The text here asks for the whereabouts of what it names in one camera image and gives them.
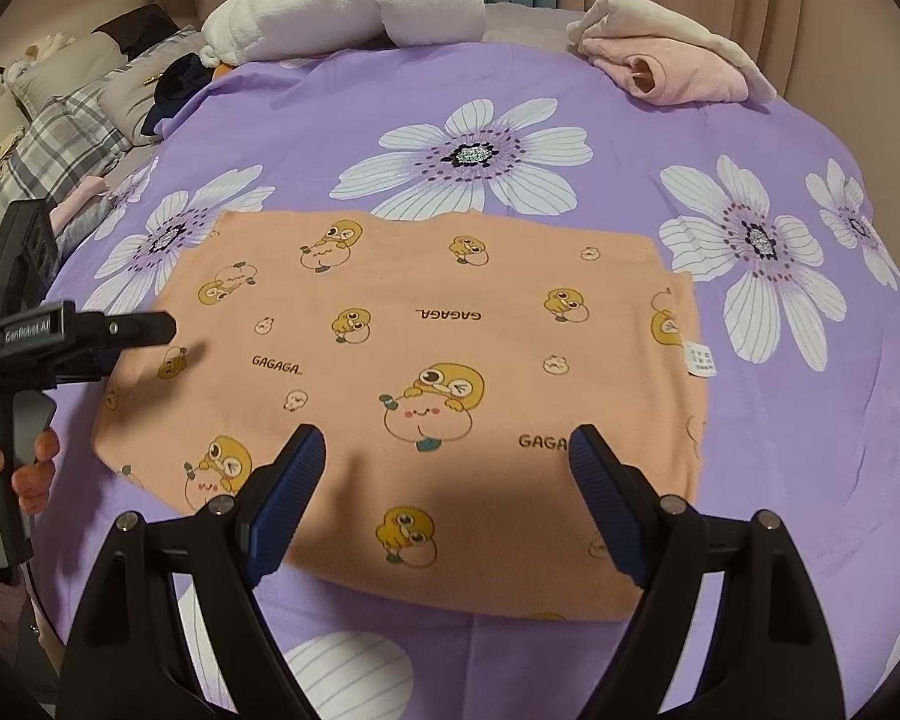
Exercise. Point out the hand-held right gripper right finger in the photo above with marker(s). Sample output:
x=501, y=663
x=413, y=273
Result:
x=607, y=502

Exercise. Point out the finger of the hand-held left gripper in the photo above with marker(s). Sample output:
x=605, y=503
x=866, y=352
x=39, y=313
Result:
x=131, y=330

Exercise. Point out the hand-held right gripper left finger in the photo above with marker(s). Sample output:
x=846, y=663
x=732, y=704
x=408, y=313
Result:
x=292, y=495

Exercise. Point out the orange cartoon print shirt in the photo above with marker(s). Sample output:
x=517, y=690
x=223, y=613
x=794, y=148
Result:
x=435, y=300

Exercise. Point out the person's left hand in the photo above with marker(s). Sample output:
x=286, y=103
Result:
x=37, y=484

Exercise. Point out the grey folded garment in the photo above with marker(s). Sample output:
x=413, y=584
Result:
x=94, y=229

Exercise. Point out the pale pink folded garment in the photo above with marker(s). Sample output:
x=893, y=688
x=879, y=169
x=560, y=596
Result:
x=75, y=202

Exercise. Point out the grey plaid blanket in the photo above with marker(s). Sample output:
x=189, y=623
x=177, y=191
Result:
x=67, y=136

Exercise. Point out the purple floral bed sheet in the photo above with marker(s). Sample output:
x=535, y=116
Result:
x=757, y=465

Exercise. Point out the grey pillow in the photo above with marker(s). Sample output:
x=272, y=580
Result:
x=129, y=97

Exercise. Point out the beige pillow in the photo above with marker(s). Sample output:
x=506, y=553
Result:
x=67, y=69

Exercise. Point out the navy cloth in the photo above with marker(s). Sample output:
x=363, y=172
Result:
x=176, y=94

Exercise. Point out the gold hair clip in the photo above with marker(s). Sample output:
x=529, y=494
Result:
x=154, y=79

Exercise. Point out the small orange item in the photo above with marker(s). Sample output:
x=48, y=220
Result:
x=223, y=68

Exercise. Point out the dark brown cloth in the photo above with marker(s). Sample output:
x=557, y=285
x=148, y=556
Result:
x=142, y=24

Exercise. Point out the white fluffy blanket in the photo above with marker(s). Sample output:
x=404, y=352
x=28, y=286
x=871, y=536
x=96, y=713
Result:
x=345, y=7

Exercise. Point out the pink fleece garment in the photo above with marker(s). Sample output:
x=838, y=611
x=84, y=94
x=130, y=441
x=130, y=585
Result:
x=690, y=75

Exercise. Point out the cream fleece garment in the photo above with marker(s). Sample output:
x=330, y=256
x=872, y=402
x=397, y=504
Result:
x=645, y=15

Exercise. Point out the grey mattress cover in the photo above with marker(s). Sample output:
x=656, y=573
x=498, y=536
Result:
x=529, y=19

